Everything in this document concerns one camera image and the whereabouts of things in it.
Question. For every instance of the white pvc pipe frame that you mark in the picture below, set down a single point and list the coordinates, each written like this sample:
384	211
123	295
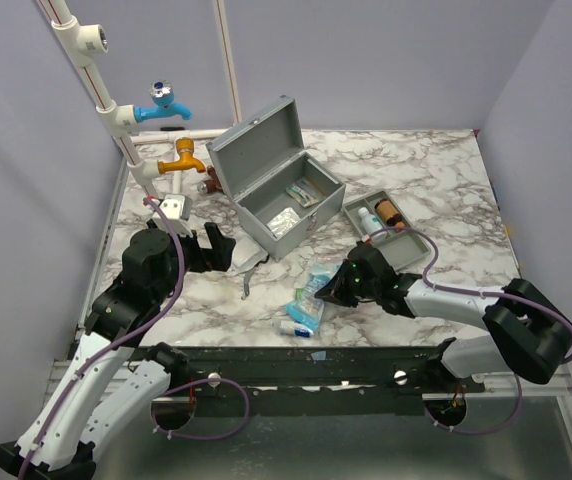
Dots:
82	44

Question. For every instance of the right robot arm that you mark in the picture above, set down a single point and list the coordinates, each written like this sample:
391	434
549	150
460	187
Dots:
523	332

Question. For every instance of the blue alcohol pad bag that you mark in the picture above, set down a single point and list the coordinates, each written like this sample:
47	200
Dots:
320	275

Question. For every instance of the brown medicine bottle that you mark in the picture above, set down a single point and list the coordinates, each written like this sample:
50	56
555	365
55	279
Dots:
389	214

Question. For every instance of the clear white pad packet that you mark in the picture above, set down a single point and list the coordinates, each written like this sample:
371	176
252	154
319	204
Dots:
283	222

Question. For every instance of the grey plastic tray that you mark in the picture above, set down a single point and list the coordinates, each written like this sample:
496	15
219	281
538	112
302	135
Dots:
400	248

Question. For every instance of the white medicine bottle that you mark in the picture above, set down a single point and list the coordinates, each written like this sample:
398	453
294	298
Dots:
371	224

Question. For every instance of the white blue tube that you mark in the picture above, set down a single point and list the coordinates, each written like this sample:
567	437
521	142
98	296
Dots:
294	329

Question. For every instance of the orange plastic faucet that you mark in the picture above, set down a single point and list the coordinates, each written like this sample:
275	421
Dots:
186	160

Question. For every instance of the grey metal medicine box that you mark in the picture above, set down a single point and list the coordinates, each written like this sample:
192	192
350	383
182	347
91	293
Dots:
257	159

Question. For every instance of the brown faucet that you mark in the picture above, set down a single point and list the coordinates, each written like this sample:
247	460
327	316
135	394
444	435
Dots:
210	183

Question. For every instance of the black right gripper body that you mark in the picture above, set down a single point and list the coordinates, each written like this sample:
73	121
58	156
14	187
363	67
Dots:
351	282

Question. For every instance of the bandage packet blue orange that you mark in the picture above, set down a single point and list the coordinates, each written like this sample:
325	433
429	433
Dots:
304	193

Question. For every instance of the blue plastic faucet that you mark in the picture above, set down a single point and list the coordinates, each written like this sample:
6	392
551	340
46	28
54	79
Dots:
165	106

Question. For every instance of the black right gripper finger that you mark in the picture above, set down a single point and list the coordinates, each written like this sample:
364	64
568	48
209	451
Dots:
340	276
334	292

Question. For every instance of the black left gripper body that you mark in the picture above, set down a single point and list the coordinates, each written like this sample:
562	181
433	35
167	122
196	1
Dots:
196	257

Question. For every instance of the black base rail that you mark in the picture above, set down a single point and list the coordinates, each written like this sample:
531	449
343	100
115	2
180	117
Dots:
305	381

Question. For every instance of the blue white bandage roll pack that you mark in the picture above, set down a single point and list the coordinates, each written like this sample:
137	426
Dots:
306	311

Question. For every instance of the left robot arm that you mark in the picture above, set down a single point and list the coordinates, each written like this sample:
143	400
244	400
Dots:
80	419

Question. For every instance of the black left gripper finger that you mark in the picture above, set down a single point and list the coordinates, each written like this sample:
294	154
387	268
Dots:
214	235
221	253

